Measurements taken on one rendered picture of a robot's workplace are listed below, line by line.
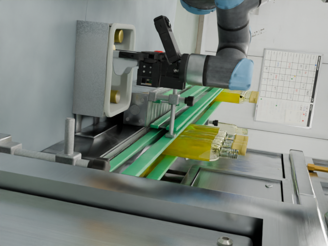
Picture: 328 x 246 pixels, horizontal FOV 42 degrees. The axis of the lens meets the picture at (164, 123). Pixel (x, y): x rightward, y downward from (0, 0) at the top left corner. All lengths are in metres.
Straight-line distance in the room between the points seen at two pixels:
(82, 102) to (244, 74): 0.38
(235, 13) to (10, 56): 0.48
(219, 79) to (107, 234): 0.76
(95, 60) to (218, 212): 0.78
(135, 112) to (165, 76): 0.20
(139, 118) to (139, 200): 0.92
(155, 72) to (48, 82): 0.25
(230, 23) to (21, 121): 0.50
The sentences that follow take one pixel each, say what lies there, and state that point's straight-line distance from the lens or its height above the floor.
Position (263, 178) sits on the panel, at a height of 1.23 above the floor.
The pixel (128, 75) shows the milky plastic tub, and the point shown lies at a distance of 1.16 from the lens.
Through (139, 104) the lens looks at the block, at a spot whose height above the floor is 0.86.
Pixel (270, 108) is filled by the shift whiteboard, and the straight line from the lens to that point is 7.18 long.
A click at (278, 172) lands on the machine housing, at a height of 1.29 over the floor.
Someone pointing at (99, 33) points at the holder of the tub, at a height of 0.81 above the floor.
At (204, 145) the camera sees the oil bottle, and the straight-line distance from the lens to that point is 1.23.
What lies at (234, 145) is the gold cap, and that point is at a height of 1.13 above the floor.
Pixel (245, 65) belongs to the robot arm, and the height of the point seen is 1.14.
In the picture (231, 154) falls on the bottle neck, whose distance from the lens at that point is 1.24.
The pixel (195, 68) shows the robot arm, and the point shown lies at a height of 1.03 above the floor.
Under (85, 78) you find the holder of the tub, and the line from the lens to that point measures 1.03.
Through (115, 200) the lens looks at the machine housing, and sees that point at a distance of 0.29.
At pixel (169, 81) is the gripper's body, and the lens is 1.03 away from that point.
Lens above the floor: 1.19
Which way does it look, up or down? 12 degrees down
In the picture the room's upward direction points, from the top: 98 degrees clockwise
